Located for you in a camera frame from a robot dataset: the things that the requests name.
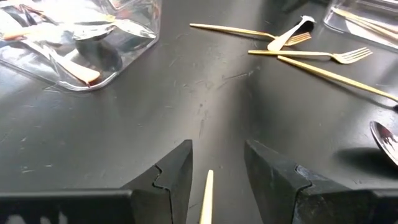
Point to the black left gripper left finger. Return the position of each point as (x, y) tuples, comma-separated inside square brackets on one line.
[(168, 193)]

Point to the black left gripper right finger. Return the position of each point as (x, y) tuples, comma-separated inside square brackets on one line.
[(280, 193)]

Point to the gold knife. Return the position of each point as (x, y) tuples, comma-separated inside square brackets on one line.
[(207, 199), (382, 33), (357, 17)]

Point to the clear plastic bin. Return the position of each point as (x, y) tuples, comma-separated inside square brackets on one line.
[(140, 12), (335, 23)]

